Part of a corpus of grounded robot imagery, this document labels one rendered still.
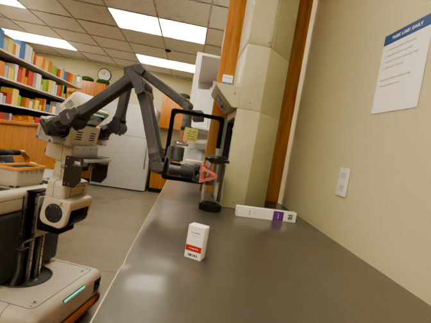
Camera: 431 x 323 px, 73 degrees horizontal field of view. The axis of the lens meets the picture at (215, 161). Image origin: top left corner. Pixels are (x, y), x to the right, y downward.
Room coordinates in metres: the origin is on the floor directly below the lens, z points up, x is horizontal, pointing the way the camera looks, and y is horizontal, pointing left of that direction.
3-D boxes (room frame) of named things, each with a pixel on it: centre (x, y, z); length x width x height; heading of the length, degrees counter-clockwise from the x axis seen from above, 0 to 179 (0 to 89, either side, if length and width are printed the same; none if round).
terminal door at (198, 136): (1.64, 0.14, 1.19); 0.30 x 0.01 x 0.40; 101
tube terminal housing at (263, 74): (1.53, -0.17, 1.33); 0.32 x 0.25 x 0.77; 6
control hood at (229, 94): (1.51, 0.01, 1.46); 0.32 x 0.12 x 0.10; 6
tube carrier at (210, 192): (1.25, -0.01, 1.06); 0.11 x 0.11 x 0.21
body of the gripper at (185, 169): (1.24, 0.11, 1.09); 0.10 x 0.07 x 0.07; 6
